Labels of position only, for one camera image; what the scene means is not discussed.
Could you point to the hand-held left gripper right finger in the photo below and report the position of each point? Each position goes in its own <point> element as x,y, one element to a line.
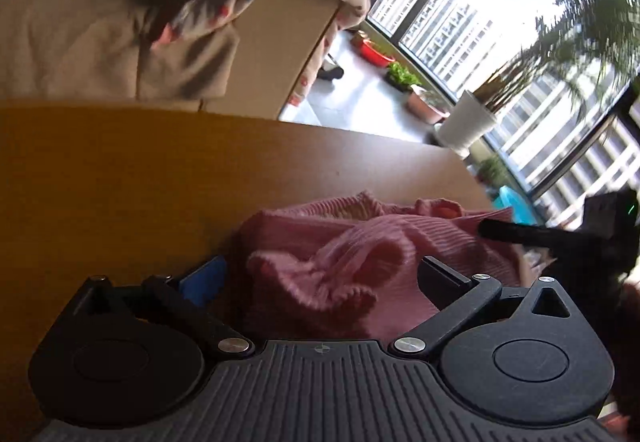
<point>442,279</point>

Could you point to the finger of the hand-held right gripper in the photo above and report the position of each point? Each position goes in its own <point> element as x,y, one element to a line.
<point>520,233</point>

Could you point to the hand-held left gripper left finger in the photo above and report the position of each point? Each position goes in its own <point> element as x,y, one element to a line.
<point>205,281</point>

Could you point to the pink ribbed garment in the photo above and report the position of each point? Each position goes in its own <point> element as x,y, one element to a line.
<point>400,242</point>

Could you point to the blue basin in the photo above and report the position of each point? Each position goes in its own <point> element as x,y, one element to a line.
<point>517,206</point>

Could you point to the small potted plant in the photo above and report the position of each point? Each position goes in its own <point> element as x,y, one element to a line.
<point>492,171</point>

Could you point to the white plant pot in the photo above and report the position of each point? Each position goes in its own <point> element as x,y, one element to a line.
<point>467,124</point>

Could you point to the person's dark clothing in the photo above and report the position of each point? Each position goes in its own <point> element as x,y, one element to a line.
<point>630,362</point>

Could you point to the wooden table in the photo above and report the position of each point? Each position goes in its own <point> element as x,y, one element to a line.
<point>125,162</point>

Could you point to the pink plant pot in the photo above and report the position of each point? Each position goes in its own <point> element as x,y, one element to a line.
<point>427,109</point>

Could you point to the green plant tray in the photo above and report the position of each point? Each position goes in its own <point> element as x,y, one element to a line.
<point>402,77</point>

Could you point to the tall green plant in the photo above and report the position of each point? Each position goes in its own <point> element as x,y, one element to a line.
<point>575,37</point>

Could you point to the red basin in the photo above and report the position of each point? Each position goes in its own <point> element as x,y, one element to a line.
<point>376,54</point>

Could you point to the beige covered sofa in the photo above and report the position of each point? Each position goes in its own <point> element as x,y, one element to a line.
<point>75,47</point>

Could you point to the black window frame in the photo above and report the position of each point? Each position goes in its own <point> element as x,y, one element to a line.
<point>590,142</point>

